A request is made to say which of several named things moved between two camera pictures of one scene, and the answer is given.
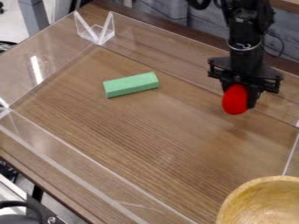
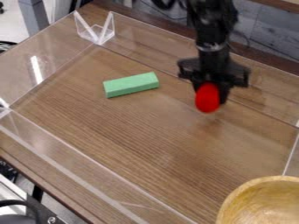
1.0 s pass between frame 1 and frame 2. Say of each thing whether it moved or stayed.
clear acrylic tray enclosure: stayed
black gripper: moved
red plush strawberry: moved
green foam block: stayed
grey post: stayed
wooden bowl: stayed
